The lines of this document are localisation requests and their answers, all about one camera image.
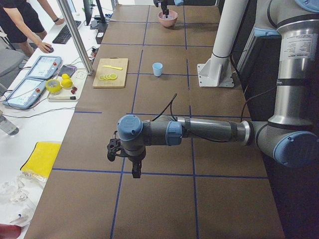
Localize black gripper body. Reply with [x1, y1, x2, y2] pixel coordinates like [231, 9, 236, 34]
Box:
[130, 153, 144, 167]
[154, 0, 167, 10]

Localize person forearm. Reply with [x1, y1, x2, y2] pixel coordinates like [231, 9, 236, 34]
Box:
[15, 15, 42, 48]

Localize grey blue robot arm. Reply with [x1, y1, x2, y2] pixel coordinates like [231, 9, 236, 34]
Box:
[107, 0, 319, 178]
[153, 0, 184, 18]

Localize ice cubes in bowl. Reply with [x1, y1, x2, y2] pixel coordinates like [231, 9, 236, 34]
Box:
[161, 15, 174, 20]

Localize light blue cup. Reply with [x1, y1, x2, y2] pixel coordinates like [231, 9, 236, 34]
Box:
[152, 62, 163, 77]

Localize person right hand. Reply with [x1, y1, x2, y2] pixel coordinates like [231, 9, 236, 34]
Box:
[36, 42, 51, 53]

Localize pink bowl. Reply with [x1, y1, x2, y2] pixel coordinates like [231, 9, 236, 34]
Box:
[158, 10, 178, 27]

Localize black power strip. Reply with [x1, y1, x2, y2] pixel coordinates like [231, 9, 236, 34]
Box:
[96, 23, 107, 44]

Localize black monitor stand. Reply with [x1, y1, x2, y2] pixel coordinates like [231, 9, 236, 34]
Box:
[83, 0, 106, 29]

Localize bamboo cutting board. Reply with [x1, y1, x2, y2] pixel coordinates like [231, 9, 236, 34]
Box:
[93, 58, 129, 89]

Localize yellow plastic knife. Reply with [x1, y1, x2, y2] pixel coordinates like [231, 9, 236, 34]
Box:
[102, 65, 123, 70]

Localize white tray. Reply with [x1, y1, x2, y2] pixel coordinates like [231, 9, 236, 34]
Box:
[47, 69, 87, 102]

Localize yellow cloth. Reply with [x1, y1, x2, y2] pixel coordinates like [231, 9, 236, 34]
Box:
[20, 141, 61, 179]

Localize yellow lemon front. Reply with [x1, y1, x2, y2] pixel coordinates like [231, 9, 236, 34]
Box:
[61, 79, 73, 88]

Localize yellow lemon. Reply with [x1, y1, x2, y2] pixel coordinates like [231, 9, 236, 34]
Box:
[61, 79, 73, 88]
[61, 74, 70, 80]

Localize black keyboard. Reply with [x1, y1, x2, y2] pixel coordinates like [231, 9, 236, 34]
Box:
[52, 25, 71, 44]

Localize yellow lemon back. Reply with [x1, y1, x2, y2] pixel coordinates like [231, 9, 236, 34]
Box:
[61, 74, 70, 80]

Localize yellow tape roll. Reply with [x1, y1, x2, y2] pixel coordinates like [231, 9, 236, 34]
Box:
[45, 79, 62, 94]

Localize clear plastic bag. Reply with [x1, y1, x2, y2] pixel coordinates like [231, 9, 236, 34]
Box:
[0, 172, 47, 227]

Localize lower teach pendant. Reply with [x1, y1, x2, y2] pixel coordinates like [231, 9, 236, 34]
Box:
[3, 77, 47, 110]

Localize teach pendant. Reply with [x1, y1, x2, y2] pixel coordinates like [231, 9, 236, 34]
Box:
[3, 77, 47, 110]
[26, 56, 62, 80]

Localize upper teach pendant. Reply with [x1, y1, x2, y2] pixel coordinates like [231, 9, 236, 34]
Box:
[26, 56, 62, 80]

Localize clear water bottle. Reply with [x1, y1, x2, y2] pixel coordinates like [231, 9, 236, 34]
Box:
[0, 115, 19, 136]

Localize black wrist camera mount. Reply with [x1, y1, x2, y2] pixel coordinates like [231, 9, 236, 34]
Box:
[107, 131, 125, 162]

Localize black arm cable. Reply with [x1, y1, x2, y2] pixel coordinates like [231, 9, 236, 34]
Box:
[152, 93, 277, 143]

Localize white camera pole base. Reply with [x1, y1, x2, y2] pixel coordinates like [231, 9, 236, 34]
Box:
[197, 0, 248, 88]

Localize black handled tool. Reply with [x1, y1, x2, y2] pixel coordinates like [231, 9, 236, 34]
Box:
[48, 96, 76, 101]

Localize aluminium frame post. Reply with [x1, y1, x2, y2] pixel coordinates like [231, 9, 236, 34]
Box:
[57, 0, 94, 75]

